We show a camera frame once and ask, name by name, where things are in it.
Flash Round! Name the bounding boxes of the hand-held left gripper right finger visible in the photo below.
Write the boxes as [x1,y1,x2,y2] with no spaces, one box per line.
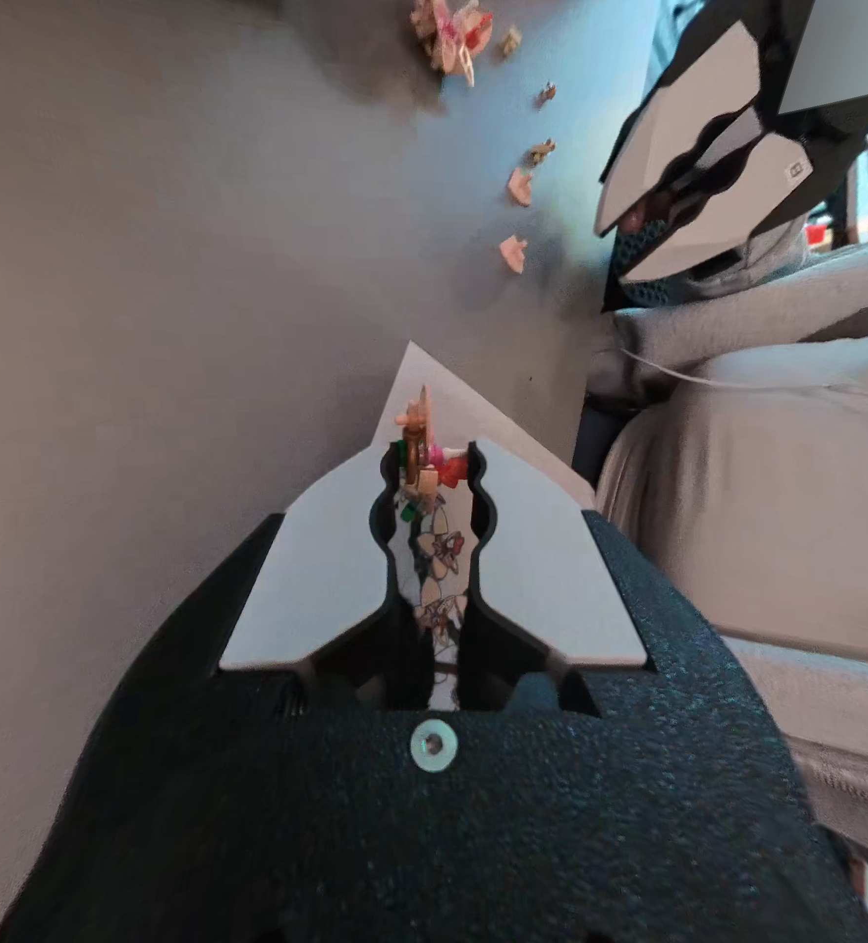
[459,438,650,673]

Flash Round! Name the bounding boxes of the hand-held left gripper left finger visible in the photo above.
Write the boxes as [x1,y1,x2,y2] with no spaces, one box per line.
[219,441,409,675]

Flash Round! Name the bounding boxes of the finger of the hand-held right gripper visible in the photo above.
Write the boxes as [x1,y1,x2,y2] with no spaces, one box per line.
[593,19,765,238]
[618,131,815,288]

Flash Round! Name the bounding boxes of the brick flower assembly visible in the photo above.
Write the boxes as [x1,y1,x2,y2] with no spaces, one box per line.
[395,383,472,520]

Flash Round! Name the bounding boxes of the person's grey hoodie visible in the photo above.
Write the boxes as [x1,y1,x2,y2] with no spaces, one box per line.
[588,234,868,402]

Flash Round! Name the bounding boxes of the orchid instruction booklet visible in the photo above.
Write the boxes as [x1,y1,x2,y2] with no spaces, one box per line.
[371,340,597,712]

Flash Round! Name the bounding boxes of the person's beige pants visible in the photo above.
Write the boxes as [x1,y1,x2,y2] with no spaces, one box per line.
[594,342,868,870]

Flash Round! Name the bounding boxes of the brick orchid flower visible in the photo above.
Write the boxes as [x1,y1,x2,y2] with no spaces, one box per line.
[410,0,495,88]

